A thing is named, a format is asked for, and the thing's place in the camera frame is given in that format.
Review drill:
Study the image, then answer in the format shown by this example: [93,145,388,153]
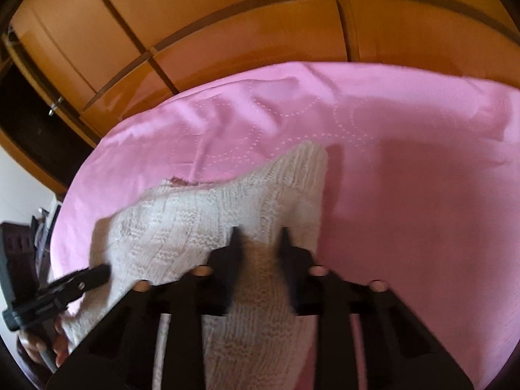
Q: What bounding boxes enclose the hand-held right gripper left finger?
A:
[45,225,244,390]

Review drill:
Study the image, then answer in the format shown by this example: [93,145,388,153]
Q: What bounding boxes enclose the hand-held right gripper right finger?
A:
[280,227,474,390]

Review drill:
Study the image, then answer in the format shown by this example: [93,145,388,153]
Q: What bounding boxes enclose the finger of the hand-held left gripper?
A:
[49,264,111,294]

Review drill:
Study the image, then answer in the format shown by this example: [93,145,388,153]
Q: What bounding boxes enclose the white knit sweater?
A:
[67,140,330,390]

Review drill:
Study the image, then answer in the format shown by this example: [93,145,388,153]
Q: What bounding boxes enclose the person's left hand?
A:
[18,313,79,370]

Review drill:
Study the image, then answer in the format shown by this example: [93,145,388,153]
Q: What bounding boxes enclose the pink blanket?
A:
[49,60,520,390]

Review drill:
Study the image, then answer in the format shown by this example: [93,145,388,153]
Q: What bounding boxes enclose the wooden wardrobe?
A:
[0,0,520,196]

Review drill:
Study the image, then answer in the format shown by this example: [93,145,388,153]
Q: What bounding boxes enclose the grey cable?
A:
[38,329,58,374]

